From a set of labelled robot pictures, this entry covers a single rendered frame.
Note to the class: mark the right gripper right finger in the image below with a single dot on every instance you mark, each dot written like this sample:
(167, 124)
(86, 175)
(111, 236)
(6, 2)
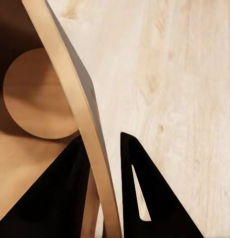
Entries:
(169, 219)

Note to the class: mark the trash can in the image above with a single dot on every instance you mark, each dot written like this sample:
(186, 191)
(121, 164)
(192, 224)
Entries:
(47, 99)

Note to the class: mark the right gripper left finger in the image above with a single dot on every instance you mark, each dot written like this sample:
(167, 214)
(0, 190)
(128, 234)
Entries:
(53, 206)

